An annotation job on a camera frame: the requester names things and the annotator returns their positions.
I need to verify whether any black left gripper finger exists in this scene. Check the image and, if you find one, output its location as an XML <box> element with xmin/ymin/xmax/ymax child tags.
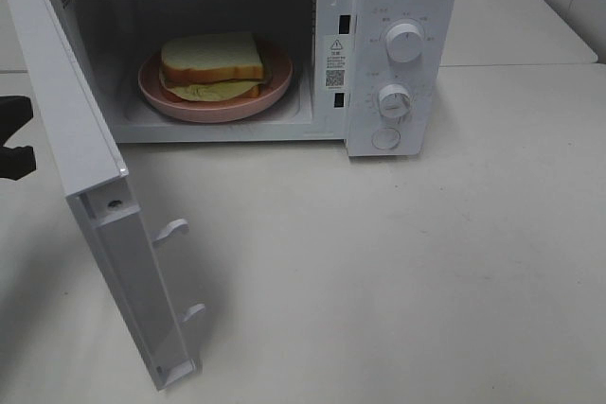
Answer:
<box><xmin>0</xmin><ymin>96</ymin><xmax>33</xmax><ymax>147</ymax></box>
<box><xmin>0</xmin><ymin>146</ymin><xmax>36</xmax><ymax>181</ymax></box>

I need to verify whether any white microwave door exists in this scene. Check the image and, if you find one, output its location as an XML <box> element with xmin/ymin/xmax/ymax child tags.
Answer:
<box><xmin>8</xmin><ymin>0</ymin><xmax>205</xmax><ymax>390</ymax></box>

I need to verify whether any white bread sandwich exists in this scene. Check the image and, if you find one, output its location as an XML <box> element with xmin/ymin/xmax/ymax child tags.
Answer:
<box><xmin>160</xmin><ymin>32</ymin><xmax>266</xmax><ymax>99</ymax></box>

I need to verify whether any pink round plate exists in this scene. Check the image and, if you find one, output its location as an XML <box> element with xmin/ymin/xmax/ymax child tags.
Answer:
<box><xmin>138</xmin><ymin>41</ymin><xmax>294</xmax><ymax>124</ymax></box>

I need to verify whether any round microwave door button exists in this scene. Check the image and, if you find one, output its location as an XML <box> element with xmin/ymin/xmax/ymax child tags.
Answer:
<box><xmin>371</xmin><ymin>128</ymin><xmax>401</xmax><ymax>150</ymax></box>

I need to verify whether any white microwave knob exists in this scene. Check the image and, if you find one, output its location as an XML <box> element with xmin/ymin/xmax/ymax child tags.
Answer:
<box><xmin>378</xmin><ymin>83</ymin><xmax>411</xmax><ymax>119</ymax></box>
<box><xmin>384</xmin><ymin>20</ymin><xmax>425</xmax><ymax>63</ymax></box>

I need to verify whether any white microwave oven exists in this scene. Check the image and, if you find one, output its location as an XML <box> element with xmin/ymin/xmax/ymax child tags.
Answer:
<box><xmin>8</xmin><ymin>0</ymin><xmax>454</xmax><ymax>156</ymax></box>

